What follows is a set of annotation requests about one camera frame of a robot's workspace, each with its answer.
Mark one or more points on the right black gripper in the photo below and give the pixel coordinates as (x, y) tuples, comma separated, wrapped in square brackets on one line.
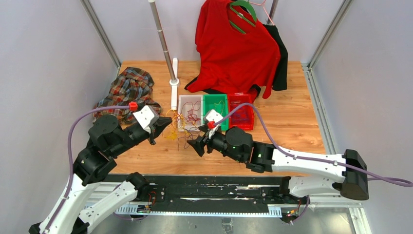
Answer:
[(199, 144)]

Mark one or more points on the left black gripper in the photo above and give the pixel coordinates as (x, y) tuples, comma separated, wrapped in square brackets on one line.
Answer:
[(157, 128)]

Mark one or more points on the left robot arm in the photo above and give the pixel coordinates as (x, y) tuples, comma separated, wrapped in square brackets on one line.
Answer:
[(92, 165)]

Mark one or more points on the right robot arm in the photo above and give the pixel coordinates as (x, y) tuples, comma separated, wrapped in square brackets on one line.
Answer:
[(340, 173)]

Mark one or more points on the white plastic bin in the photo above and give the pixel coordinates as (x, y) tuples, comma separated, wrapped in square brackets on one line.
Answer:
[(190, 113)]

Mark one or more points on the white rack base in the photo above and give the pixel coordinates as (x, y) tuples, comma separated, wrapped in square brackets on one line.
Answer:
[(174, 83)]

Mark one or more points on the plaid flannel shirt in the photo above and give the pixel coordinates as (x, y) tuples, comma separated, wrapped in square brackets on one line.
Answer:
[(131, 85)]

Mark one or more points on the green plastic bin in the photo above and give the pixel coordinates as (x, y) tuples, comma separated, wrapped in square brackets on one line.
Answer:
[(217, 102)]

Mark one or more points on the red plastic bin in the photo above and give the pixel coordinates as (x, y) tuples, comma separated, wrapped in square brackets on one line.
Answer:
[(243, 117)]

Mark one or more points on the red t-shirt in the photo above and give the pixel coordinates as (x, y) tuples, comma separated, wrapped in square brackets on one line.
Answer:
[(232, 62)]

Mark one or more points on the black t-shirt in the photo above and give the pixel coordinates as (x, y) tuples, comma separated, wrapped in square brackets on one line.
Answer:
[(280, 77)]

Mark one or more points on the green clothes hanger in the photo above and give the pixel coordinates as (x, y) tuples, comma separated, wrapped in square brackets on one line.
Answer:
[(241, 16)]

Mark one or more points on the pink clothes hanger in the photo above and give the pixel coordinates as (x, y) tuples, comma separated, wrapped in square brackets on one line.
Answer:
[(262, 8)]

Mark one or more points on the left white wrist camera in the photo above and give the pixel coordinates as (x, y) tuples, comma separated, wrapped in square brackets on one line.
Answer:
[(146, 117)]

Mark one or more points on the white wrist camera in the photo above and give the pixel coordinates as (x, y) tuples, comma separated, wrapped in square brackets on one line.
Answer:
[(211, 119), (146, 117)]

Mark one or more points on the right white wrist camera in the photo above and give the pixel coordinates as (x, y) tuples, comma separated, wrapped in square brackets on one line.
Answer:
[(211, 119)]

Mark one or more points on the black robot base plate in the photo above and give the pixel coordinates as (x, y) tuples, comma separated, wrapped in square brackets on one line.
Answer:
[(215, 194)]

